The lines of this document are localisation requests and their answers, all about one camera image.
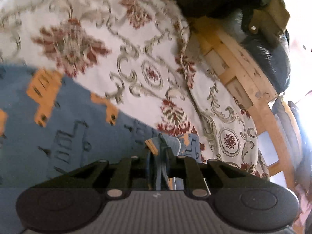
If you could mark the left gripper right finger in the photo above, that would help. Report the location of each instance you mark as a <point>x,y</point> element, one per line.
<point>187,169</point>

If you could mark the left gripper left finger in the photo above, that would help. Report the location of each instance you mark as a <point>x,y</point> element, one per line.
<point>135,173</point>

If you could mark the blue patterned pyjama pants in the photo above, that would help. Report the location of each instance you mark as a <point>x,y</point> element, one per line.
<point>57,143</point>

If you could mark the white floral bedspread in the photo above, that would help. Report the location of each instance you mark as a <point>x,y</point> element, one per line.
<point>123,51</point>

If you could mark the black plastic bag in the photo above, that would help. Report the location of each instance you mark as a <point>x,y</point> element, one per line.
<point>274,62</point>

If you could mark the olive green garment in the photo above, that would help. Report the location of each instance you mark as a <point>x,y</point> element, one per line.
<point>269,21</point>

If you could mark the wooden bed frame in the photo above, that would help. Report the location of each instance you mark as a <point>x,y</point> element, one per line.
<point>231,95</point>

